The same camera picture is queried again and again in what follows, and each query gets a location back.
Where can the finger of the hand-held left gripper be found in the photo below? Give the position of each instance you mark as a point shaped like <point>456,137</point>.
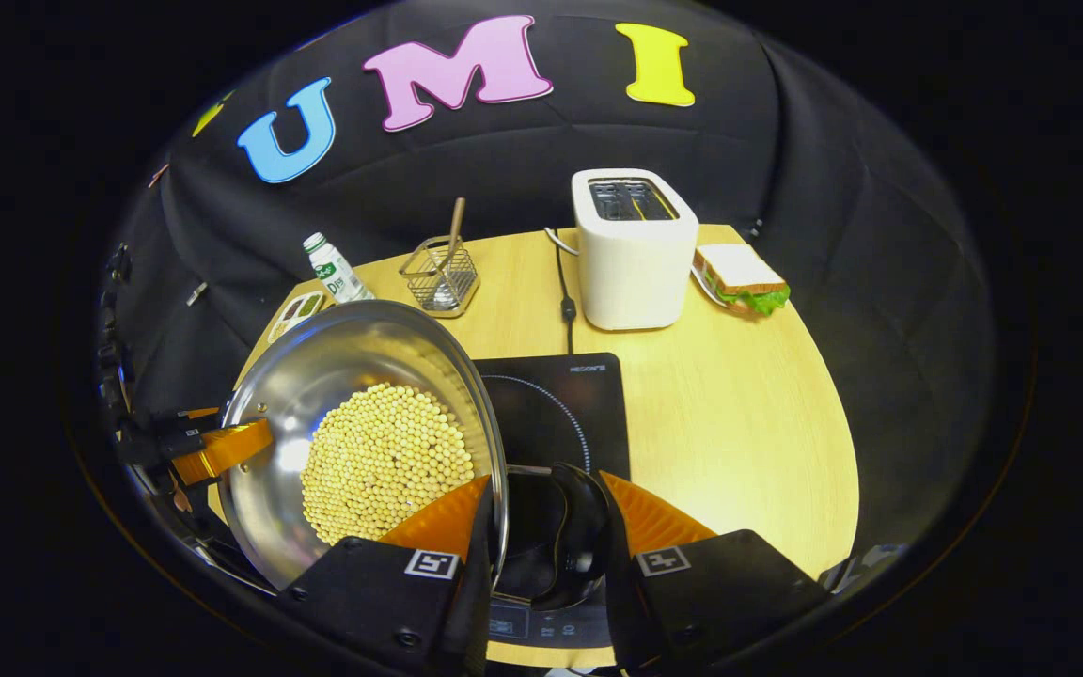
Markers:
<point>222,449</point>
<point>184,417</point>

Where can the black induction cooktop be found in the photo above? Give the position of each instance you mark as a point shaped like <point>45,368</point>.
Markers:
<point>588,414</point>

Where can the white toaster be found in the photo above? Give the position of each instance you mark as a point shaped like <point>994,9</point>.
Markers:
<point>635,273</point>

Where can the silver metal clip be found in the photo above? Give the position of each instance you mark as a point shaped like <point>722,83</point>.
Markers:
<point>196,293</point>

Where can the white drink bottle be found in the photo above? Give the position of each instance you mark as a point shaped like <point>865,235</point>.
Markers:
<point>337,273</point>

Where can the heap of yellow soybeans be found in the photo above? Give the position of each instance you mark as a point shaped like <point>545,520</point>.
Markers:
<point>382,461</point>

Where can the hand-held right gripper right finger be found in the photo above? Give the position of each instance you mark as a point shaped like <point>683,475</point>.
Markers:
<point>624,602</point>

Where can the sandwich with lettuce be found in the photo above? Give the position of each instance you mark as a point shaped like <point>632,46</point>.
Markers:
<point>744,277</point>

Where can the sectioned dish of beans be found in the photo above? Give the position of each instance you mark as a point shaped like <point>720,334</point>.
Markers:
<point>297,315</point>

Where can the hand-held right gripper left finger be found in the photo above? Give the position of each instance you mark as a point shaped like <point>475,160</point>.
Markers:
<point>478,602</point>

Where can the stainless steel pot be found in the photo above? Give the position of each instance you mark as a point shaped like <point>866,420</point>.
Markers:
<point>316,376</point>

